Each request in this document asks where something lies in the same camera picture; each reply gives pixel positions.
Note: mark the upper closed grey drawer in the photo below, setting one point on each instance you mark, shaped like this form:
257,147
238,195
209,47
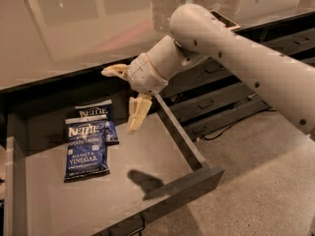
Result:
288,40

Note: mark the black white fiducial marker tile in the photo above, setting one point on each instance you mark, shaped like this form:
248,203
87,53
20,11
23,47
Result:
229,24

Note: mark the lower closed grey drawer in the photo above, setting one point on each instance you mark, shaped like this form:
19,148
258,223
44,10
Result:
225,118

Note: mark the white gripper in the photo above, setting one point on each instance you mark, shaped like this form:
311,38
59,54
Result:
143,73

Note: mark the closed grey drawer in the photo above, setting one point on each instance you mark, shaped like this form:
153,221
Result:
194,109
288,40
225,118

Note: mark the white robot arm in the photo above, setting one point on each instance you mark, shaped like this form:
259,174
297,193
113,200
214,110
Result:
196,35

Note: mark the open dark grey top drawer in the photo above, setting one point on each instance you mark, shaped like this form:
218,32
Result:
151,173

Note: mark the middle closed grey drawer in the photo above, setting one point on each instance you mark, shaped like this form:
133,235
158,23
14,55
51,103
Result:
194,109

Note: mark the blue kettle chip bag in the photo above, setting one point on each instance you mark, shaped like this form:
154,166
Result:
86,151
104,109

